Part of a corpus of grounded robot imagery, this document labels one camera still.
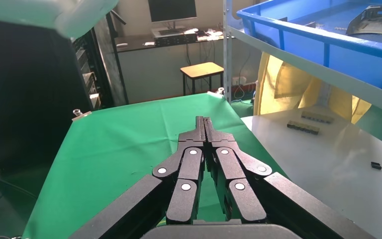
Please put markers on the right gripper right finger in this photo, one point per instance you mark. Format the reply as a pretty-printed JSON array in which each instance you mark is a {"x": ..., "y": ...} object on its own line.
[{"x": 230, "y": 168}]

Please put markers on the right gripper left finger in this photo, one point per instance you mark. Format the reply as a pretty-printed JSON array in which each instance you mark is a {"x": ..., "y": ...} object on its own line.
[{"x": 187, "y": 168}]

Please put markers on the green table cloth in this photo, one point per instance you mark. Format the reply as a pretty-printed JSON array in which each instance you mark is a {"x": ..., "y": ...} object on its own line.
[{"x": 112, "y": 148}]

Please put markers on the white power strip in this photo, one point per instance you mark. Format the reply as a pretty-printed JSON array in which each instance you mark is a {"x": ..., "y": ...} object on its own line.
[{"x": 238, "y": 80}]

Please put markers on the yellow plastic bag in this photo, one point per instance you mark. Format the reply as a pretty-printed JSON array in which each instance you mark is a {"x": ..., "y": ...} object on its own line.
[{"x": 276, "y": 85}]

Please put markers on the wooden top stool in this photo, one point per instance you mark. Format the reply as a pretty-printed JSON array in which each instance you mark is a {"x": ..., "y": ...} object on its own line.
[{"x": 201, "y": 69}]

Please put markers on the dark desk white panel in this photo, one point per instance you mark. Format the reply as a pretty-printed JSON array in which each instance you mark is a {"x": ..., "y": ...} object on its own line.
[{"x": 151, "y": 72}]

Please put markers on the black device box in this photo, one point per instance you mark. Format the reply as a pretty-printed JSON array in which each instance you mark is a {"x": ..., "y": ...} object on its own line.
[{"x": 174, "y": 39}]

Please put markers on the white papers pile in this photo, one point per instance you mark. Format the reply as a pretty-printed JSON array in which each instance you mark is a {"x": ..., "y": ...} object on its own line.
[{"x": 210, "y": 34}]

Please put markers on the black equipment rack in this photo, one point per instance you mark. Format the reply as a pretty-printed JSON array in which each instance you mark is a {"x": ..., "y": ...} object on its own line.
[{"x": 87, "y": 76}]

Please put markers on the small black plastic part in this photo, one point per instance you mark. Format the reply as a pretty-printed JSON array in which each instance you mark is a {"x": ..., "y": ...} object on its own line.
[{"x": 376, "y": 165}]

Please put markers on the black computer monitor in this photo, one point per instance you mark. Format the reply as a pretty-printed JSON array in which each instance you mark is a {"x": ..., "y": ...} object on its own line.
[{"x": 173, "y": 10}]

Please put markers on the blue plastic tray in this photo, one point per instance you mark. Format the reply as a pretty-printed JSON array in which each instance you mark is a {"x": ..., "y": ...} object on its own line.
[{"x": 359, "y": 62}]

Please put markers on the sheet metal part raised sides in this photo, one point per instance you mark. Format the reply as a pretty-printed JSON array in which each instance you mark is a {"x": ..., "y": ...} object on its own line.
[{"x": 375, "y": 23}]

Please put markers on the white perforated shelf post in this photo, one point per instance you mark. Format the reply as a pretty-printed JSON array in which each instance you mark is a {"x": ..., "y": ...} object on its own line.
[{"x": 227, "y": 59}]

